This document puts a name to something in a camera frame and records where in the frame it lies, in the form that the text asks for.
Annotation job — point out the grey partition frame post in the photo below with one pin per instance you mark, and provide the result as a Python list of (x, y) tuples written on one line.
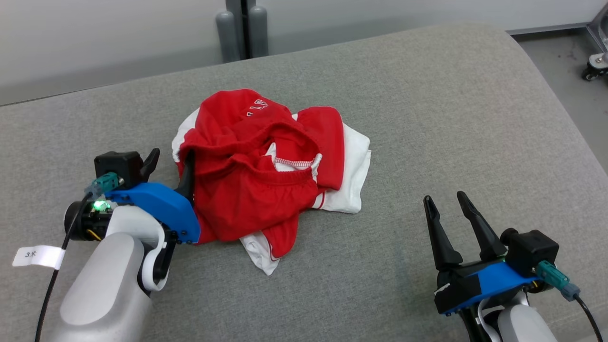
[(243, 23)]

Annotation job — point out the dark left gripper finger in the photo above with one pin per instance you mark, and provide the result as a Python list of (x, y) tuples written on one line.
[(149, 166), (187, 183)]

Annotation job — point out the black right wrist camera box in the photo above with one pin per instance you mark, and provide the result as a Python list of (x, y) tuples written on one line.
[(532, 249)]

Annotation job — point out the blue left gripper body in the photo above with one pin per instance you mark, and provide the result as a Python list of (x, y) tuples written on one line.
[(166, 209)]

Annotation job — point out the black caster wheel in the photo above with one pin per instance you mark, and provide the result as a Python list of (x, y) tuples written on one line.
[(594, 69)]

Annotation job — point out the metal cart frame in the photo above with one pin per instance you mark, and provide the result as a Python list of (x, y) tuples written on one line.
[(601, 28)]

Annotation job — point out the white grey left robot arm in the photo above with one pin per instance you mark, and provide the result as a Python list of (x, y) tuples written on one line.
[(104, 289)]

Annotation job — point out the red white elastic shorts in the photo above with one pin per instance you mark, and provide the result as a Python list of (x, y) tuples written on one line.
[(247, 204)]

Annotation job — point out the grey cylindrical post foot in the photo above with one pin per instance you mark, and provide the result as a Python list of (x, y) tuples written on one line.
[(228, 38), (259, 33)]

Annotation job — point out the red white lettered jersey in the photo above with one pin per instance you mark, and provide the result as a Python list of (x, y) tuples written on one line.
[(232, 111)]

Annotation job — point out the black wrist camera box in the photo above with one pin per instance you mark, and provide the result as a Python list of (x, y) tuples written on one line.
[(118, 164), (532, 249)]

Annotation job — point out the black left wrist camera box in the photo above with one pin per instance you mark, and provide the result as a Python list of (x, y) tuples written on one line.
[(118, 164)]

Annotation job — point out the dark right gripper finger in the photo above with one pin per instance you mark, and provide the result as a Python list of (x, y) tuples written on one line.
[(441, 242), (482, 232)]

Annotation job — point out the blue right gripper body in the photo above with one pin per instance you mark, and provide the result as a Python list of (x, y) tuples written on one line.
[(494, 282)]

